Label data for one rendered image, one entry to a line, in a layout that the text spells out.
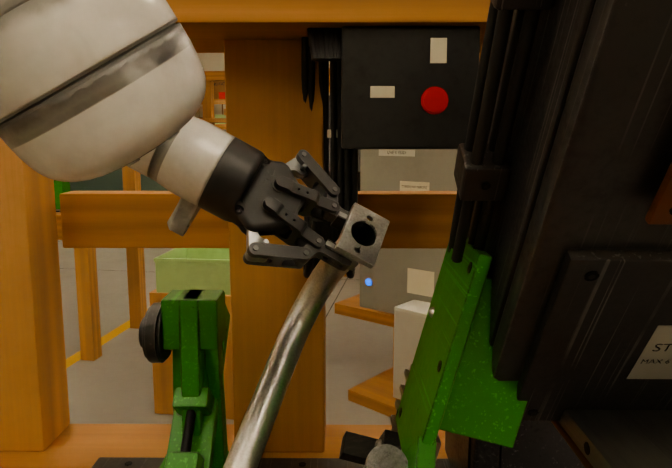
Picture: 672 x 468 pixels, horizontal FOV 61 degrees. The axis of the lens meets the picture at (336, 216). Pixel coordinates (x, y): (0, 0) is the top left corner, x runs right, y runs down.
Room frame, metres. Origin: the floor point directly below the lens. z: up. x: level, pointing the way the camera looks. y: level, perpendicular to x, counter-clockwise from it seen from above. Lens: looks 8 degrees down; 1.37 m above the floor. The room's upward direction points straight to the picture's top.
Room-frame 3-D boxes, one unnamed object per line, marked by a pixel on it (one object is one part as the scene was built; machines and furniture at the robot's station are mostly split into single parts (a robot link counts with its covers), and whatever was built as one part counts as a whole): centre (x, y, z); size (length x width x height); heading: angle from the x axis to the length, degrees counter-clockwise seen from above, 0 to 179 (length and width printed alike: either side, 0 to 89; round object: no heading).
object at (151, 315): (0.70, 0.23, 1.12); 0.07 x 0.03 x 0.08; 0
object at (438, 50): (0.78, -0.09, 1.42); 0.17 x 0.12 x 0.15; 90
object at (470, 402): (0.51, -0.13, 1.17); 0.13 x 0.12 x 0.20; 90
